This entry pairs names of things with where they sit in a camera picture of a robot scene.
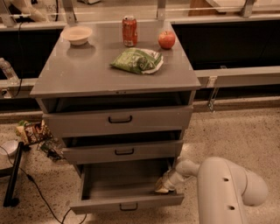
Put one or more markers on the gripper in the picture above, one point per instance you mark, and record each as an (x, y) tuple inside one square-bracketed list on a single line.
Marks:
[(170, 181)]

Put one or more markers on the grey bottom drawer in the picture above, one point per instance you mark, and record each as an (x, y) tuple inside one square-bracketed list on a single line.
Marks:
[(124, 186)]

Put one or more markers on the grey drawer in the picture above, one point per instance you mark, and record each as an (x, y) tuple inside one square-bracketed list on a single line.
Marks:
[(124, 186), (122, 152), (118, 121)]

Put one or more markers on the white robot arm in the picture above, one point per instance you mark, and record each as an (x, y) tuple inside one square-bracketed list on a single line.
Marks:
[(223, 188)]

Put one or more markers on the grey top drawer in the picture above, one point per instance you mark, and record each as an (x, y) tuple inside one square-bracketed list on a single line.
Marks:
[(118, 121)]

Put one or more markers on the grey middle drawer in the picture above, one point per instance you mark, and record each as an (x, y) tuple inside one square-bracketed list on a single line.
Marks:
[(122, 152)]

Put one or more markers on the grey drawer cabinet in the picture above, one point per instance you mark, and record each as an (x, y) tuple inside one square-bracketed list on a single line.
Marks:
[(80, 78)]

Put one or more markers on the dark green wrapper on floor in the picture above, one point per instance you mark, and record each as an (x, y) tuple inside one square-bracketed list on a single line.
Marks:
[(52, 149)]

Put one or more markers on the green chip bag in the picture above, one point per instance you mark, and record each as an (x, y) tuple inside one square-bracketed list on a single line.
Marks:
[(139, 61)]

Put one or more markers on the brown snack bag on floor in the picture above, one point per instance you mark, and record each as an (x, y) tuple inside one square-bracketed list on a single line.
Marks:
[(33, 132)]

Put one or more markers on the red apple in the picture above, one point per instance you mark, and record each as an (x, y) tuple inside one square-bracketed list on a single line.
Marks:
[(166, 39)]

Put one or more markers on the black stand leg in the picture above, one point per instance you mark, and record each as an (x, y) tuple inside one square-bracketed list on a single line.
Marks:
[(12, 172)]

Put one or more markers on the white round floor base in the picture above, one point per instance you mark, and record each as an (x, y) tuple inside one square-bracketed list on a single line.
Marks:
[(9, 148)]

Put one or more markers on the orange soda can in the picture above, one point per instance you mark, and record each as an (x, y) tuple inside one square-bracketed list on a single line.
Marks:
[(129, 31)]

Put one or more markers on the white bowl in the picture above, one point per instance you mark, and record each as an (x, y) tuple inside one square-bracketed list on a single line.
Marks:
[(77, 35)]

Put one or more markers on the clear plastic bottle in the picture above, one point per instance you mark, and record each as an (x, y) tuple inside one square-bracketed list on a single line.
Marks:
[(9, 72)]

